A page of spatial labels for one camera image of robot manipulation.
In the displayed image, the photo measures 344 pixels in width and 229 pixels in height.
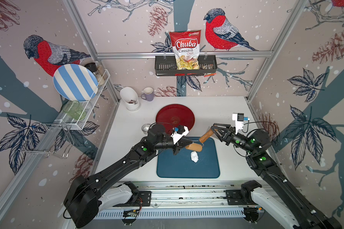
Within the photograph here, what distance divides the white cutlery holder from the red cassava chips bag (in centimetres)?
43

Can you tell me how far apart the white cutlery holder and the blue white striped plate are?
0.91 ft

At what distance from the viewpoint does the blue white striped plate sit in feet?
2.27

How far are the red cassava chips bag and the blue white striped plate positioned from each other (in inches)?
20.0
